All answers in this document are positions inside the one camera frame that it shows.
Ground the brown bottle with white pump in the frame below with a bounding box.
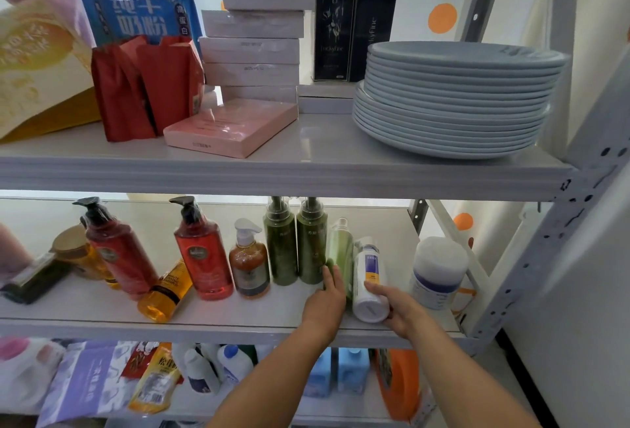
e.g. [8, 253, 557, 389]
[228, 218, 271, 299]

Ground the orange bottle with black label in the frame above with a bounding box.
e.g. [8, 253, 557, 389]
[137, 260, 194, 324]

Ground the person's left hand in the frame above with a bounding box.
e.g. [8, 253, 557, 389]
[301, 264, 347, 341]

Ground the person's right forearm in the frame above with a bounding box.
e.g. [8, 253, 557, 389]
[408, 316, 543, 428]

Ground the stack of grey plates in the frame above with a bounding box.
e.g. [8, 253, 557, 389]
[352, 41, 572, 161]

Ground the light green bottle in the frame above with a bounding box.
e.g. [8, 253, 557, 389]
[324, 217, 355, 303]

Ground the plain black box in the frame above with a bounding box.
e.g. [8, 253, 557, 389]
[349, 0, 400, 83]

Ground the orange detergent jug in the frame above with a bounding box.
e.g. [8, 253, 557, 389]
[373, 348, 422, 423]

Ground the grey flat carton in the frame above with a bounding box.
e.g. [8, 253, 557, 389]
[296, 82, 357, 115]

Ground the orange cord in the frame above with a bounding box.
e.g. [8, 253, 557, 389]
[452, 287, 478, 316]

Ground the white bottle with purple label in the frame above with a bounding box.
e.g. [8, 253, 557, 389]
[352, 237, 391, 324]

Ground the yellow refill pouch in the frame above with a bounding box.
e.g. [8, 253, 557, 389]
[128, 343, 183, 415]

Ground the red patterned packet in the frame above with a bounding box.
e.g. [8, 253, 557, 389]
[120, 341, 161, 380]

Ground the person's left forearm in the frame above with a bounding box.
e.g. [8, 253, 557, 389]
[207, 318, 341, 428]

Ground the white bottle with blue cap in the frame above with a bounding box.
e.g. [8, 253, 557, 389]
[217, 344, 255, 385]

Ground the stack of pale flat boxes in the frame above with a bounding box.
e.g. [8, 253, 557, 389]
[198, 0, 317, 104]

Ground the pink gift box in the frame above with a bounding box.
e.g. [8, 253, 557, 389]
[163, 99, 299, 160]

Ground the red bottle with black pump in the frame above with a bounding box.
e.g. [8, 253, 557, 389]
[72, 197, 159, 302]
[169, 195, 235, 302]

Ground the pink and white bag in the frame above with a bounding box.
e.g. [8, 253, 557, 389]
[0, 337, 66, 417]

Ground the red foil packet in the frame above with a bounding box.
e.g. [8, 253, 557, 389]
[135, 36, 206, 136]
[91, 36, 158, 143]

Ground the white bottle with dark label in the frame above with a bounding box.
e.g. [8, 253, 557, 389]
[184, 347, 221, 395]

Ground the white jar with blue label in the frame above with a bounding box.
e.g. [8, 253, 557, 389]
[409, 236, 470, 310]

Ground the dark flat bottle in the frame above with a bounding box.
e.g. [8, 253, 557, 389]
[0, 252, 72, 306]

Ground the person's right hand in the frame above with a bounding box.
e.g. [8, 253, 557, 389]
[364, 281, 435, 341]

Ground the black box with gold print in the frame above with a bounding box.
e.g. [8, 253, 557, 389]
[313, 0, 357, 83]

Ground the grey metal shelving rack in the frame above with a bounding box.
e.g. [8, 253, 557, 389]
[0, 0, 630, 428]

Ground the purple refill pouch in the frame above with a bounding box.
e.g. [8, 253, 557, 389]
[36, 341, 139, 427]

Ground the dark green pump bottle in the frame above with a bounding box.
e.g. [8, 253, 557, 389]
[263, 196, 299, 287]
[295, 196, 329, 286]

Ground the amber jar with gold lid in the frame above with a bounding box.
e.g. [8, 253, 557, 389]
[50, 224, 107, 281]

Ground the yellow snack bag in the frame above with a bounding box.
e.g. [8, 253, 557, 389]
[0, 0, 102, 144]

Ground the light blue bottle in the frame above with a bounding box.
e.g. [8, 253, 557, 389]
[337, 347, 370, 396]
[304, 347, 333, 398]

